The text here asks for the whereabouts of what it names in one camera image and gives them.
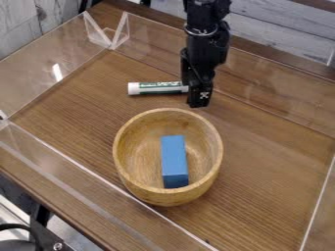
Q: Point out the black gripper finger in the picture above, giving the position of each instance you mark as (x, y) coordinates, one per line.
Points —
(199, 93)
(185, 71)

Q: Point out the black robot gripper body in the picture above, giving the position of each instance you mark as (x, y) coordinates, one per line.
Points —
(206, 50)

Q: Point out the green and white marker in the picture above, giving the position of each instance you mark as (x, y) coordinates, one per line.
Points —
(158, 87)

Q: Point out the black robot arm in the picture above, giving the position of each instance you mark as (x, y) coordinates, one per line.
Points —
(205, 13)

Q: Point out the brown wooden bowl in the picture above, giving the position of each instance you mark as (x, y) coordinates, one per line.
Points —
(137, 152)

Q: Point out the blue rectangular block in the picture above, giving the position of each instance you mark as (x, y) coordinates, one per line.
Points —
(174, 161)

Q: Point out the black metal table frame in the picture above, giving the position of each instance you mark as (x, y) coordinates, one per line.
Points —
(50, 241)

